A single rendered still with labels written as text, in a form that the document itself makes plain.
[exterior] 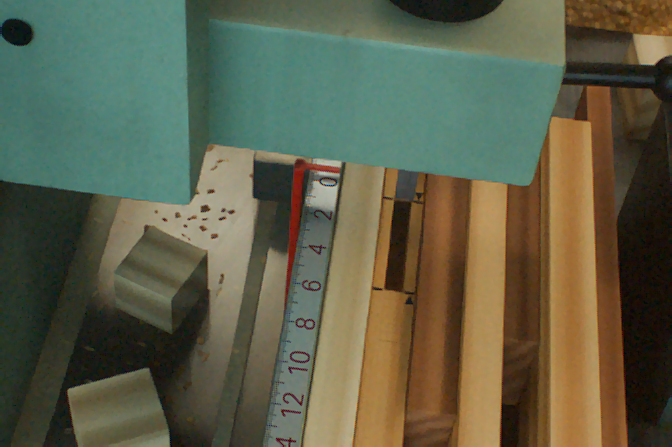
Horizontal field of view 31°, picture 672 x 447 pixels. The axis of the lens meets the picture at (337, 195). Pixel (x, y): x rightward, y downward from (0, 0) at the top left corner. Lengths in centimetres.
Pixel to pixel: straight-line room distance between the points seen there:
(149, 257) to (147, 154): 22
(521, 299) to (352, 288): 7
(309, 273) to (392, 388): 6
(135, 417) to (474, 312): 19
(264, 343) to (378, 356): 16
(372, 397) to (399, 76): 13
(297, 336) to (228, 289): 21
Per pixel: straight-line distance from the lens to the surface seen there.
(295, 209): 58
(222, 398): 67
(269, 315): 68
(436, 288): 54
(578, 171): 56
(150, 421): 62
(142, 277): 68
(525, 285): 54
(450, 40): 46
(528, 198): 57
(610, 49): 74
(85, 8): 42
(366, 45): 46
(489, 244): 55
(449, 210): 57
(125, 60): 44
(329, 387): 50
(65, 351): 69
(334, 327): 52
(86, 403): 62
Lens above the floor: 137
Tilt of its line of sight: 48 degrees down
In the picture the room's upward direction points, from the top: 6 degrees clockwise
